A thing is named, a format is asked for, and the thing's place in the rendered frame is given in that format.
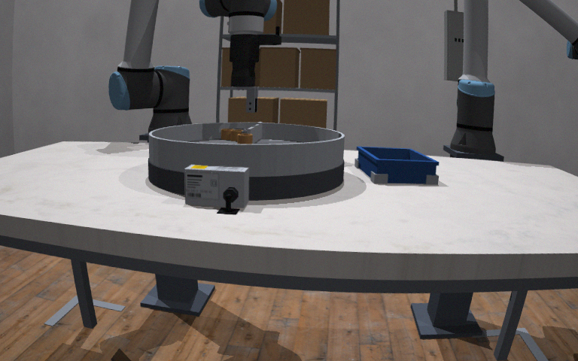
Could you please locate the brown cardboard box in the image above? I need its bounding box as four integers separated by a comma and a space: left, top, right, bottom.
279, 98, 329, 129
227, 96, 280, 124
263, 0, 284, 35
282, 0, 330, 36
221, 47, 233, 88
257, 47, 301, 89
300, 48, 338, 91

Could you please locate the grey wall panel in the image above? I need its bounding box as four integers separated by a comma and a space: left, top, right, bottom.
443, 0, 464, 82

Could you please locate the white table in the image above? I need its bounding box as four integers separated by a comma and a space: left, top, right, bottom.
0, 141, 578, 361

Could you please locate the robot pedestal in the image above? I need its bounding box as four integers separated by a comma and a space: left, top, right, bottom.
411, 143, 505, 341
139, 132, 216, 317

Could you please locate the grey turntable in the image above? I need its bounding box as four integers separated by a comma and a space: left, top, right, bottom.
148, 121, 345, 202

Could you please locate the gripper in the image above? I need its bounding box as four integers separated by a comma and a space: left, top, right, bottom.
228, 33, 262, 114

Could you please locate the grey control box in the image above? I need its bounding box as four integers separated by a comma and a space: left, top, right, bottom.
184, 164, 250, 216

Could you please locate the metal shelf unit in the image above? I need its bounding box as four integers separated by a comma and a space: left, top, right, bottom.
215, 0, 341, 132

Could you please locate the blue crate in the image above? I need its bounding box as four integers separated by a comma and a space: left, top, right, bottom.
356, 145, 440, 185

